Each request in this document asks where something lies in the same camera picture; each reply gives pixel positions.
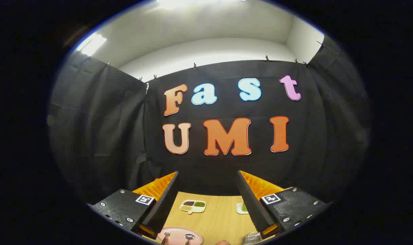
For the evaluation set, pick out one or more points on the row of small black clips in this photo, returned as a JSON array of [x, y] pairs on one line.
[[194, 65]]

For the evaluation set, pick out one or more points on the ceiling light panel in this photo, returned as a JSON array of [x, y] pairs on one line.
[[91, 44]]

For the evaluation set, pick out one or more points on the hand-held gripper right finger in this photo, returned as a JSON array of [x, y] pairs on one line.
[[252, 207]]

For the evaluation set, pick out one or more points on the metal cutlery drainer basket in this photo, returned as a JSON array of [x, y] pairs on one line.
[[252, 238]]

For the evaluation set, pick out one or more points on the metal spoon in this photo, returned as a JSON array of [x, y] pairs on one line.
[[189, 236]]

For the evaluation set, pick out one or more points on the dark brown beans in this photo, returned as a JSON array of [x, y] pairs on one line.
[[188, 203]]

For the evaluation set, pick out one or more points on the pink round plate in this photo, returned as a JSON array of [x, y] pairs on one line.
[[177, 234]]

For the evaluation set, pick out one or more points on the green beans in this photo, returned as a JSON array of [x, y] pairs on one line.
[[199, 204]]

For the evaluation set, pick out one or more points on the white divided snack dish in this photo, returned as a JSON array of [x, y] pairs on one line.
[[192, 208]]

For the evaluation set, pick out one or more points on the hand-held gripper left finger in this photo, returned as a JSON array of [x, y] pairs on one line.
[[165, 204]]

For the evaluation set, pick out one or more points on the white square coaster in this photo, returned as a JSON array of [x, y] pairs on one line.
[[239, 210]]

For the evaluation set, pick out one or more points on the pale yellow beans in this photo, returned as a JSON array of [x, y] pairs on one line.
[[186, 208]]

